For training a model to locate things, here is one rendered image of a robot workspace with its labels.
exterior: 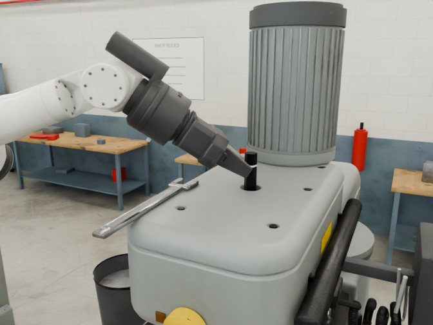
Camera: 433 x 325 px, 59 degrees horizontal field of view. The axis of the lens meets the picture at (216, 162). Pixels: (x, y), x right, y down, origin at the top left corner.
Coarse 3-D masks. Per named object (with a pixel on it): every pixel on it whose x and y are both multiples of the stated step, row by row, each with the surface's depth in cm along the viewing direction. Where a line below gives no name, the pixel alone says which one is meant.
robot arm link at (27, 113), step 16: (0, 96) 59; (16, 96) 58; (32, 96) 58; (0, 112) 58; (16, 112) 58; (32, 112) 58; (0, 128) 58; (16, 128) 59; (32, 128) 60; (0, 144) 61; (0, 160) 63; (0, 176) 64
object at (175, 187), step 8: (168, 184) 67; (176, 184) 66; (192, 184) 67; (168, 192) 63; (176, 192) 64; (152, 200) 59; (160, 200) 59; (136, 208) 56; (144, 208) 56; (152, 208) 57; (120, 216) 53; (128, 216) 53; (136, 216) 54; (112, 224) 51; (120, 224) 51; (96, 232) 48; (104, 232) 48; (112, 232) 49
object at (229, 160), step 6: (228, 150) 61; (222, 156) 61; (228, 156) 62; (234, 156) 62; (222, 162) 62; (228, 162) 62; (234, 162) 62; (240, 162) 62; (246, 162) 63; (228, 168) 62; (234, 168) 62; (240, 168) 62; (246, 168) 63; (252, 168) 63; (240, 174) 63; (246, 174) 63
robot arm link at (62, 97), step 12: (72, 72) 62; (48, 84) 58; (60, 84) 60; (72, 84) 62; (48, 96) 57; (60, 96) 59; (72, 96) 63; (48, 108) 58; (60, 108) 58; (72, 108) 62; (84, 108) 63; (60, 120) 60
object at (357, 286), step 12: (360, 228) 128; (360, 240) 120; (372, 240) 120; (348, 252) 112; (360, 252) 112; (372, 252) 120; (348, 276) 106; (360, 276) 114; (348, 288) 103; (360, 288) 113; (348, 300) 104; (360, 300) 113; (336, 312) 106; (348, 312) 105; (360, 312) 112; (336, 324) 107
